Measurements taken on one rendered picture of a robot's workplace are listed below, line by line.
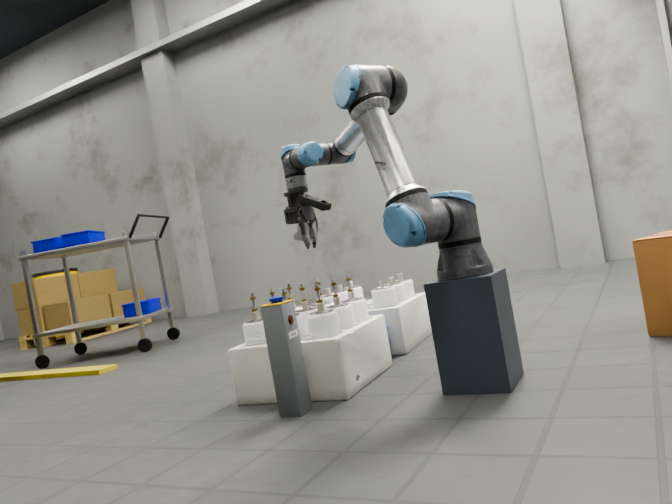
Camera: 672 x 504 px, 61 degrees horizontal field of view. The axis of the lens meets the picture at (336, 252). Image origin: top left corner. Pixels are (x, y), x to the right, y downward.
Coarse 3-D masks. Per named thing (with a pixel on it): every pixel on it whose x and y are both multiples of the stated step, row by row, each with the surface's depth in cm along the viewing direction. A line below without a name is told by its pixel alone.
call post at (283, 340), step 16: (288, 304) 157; (272, 320) 155; (288, 320) 156; (272, 336) 156; (288, 336) 155; (272, 352) 156; (288, 352) 154; (272, 368) 157; (288, 368) 154; (304, 368) 160; (288, 384) 155; (304, 384) 158; (288, 400) 155; (304, 400) 157; (288, 416) 156
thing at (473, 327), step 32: (448, 288) 147; (480, 288) 143; (448, 320) 148; (480, 320) 144; (512, 320) 155; (448, 352) 149; (480, 352) 145; (512, 352) 150; (448, 384) 150; (480, 384) 146; (512, 384) 145
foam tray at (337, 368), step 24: (336, 336) 166; (360, 336) 176; (384, 336) 194; (240, 360) 177; (264, 360) 173; (312, 360) 166; (336, 360) 163; (360, 360) 174; (384, 360) 191; (240, 384) 178; (264, 384) 174; (312, 384) 167; (336, 384) 163; (360, 384) 171
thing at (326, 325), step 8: (328, 312) 169; (336, 312) 171; (312, 320) 168; (320, 320) 168; (328, 320) 168; (336, 320) 170; (312, 328) 169; (320, 328) 168; (328, 328) 168; (336, 328) 169; (312, 336) 169; (320, 336) 168; (328, 336) 168
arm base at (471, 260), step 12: (468, 240) 148; (480, 240) 151; (444, 252) 151; (456, 252) 149; (468, 252) 148; (480, 252) 149; (444, 264) 150; (456, 264) 148; (468, 264) 147; (480, 264) 148; (444, 276) 150; (456, 276) 148; (468, 276) 147
